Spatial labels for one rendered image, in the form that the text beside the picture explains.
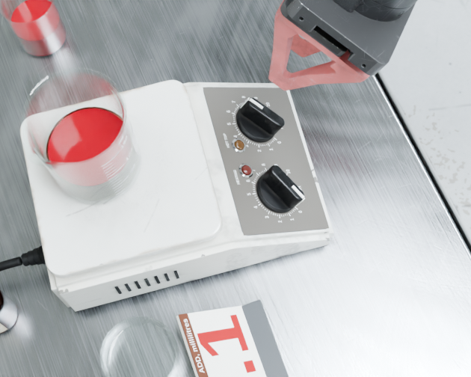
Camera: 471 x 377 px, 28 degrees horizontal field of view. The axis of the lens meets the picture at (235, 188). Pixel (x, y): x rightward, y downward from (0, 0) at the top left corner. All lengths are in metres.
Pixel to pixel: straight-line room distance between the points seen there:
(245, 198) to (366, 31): 0.16
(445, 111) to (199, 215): 0.23
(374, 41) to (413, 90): 0.21
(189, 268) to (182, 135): 0.09
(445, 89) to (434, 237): 0.12
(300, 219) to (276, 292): 0.06
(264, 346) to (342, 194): 0.13
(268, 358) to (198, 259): 0.09
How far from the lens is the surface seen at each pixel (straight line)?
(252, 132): 0.68
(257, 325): 0.69
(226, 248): 0.64
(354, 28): 0.54
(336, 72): 0.58
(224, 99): 0.68
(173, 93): 0.66
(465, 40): 0.79
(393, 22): 0.57
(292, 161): 0.69
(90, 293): 0.66
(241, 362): 0.67
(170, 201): 0.63
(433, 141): 0.74
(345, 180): 0.72
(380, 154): 0.73
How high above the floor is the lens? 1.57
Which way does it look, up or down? 70 degrees down
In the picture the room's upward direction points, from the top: 8 degrees counter-clockwise
